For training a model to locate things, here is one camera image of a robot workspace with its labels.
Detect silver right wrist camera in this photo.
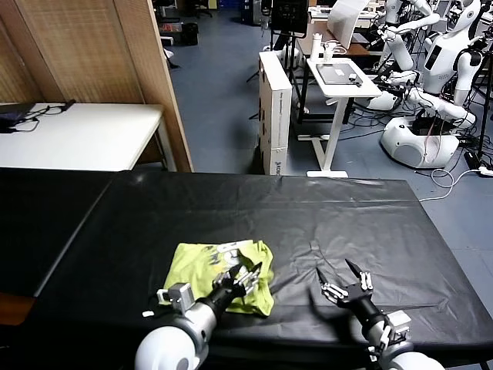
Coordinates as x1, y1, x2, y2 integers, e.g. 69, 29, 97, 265
384, 310, 411, 344

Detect tall white cardboard box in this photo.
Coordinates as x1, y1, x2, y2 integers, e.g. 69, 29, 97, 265
258, 49, 294, 177

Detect wooden partition screen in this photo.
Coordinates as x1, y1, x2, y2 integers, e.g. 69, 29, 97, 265
0, 0, 195, 173

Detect black pouch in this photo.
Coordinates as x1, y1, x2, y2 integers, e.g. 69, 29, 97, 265
0, 103, 34, 134

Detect black power strip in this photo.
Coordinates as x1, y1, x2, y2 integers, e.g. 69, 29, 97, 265
464, 150, 493, 177

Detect white floor cable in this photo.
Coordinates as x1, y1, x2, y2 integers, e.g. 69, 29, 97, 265
418, 166, 483, 204

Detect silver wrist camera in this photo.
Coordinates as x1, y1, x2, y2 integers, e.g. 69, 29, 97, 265
156, 283, 193, 311
384, 310, 411, 344

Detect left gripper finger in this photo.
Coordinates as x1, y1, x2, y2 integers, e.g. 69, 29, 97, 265
212, 264, 247, 290
238, 261, 263, 296

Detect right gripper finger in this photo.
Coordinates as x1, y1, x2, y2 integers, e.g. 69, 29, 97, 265
345, 258, 374, 292
316, 266, 350, 302

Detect black bag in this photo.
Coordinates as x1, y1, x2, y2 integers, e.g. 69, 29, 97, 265
180, 22, 200, 45

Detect white humanoid robot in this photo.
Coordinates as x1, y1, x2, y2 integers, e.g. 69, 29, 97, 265
381, 0, 486, 130
379, 0, 442, 72

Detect yellow-green t-shirt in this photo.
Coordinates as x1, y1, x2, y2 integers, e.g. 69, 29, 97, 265
159, 239, 276, 318

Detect black tripod stand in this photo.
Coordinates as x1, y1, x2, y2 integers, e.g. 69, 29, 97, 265
246, 30, 309, 121

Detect white robot wheeled base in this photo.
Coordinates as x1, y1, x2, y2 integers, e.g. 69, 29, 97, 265
380, 115, 461, 170

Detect white bottle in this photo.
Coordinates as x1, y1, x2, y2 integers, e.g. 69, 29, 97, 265
310, 32, 324, 62

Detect grey laptop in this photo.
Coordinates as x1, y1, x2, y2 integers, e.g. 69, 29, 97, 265
316, 62, 365, 85

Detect black monitor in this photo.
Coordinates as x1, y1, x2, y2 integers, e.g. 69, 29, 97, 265
271, 0, 310, 39

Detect white table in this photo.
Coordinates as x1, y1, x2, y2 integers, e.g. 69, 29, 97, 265
0, 102, 178, 173

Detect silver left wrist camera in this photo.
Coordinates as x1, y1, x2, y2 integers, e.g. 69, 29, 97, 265
156, 283, 193, 311

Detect white round device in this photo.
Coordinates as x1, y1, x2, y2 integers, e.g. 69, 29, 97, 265
283, 45, 304, 71

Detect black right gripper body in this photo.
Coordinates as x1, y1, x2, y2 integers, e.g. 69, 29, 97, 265
337, 291, 386, 328

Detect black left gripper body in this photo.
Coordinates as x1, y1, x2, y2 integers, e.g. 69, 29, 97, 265
210, 288, 247, 313

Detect black cables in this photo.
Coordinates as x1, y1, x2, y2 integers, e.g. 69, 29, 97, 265
11, 99, 77, 134

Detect white height-adjustable desk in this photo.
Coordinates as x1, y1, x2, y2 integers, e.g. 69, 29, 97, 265
296, 56, 384, 178

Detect brown desk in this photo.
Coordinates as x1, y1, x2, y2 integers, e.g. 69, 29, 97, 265
296, 22, 386, 59

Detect white curved panel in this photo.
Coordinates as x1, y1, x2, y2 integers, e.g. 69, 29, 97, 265
327, 0, 369, 50

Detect black tablecloth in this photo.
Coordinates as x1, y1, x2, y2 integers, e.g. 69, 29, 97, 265
34, 171, 493, 354

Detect black side table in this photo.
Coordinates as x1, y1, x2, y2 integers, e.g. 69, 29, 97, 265
0, 167, 116, 298

